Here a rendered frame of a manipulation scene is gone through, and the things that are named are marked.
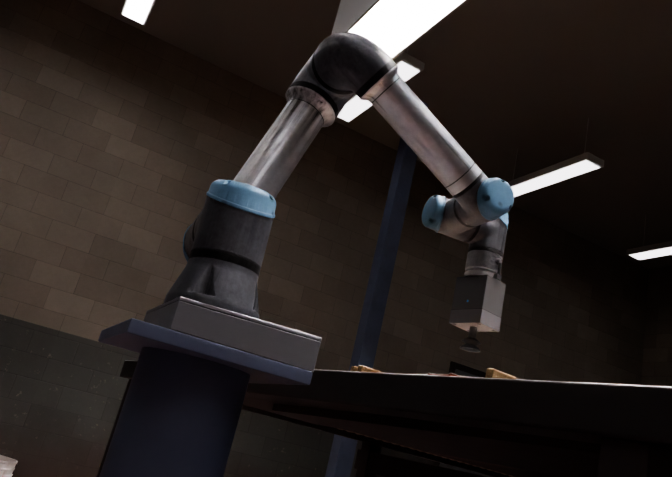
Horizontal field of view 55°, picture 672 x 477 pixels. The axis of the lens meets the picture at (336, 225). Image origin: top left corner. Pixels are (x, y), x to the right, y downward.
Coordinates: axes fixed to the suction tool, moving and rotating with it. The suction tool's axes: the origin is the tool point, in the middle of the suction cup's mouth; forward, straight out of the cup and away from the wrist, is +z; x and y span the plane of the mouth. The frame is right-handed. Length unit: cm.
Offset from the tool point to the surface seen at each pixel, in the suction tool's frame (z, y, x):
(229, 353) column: 17, -10, 59
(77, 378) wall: 14, 525, -88
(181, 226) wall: -152, 516, -133
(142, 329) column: 17, -8, 71
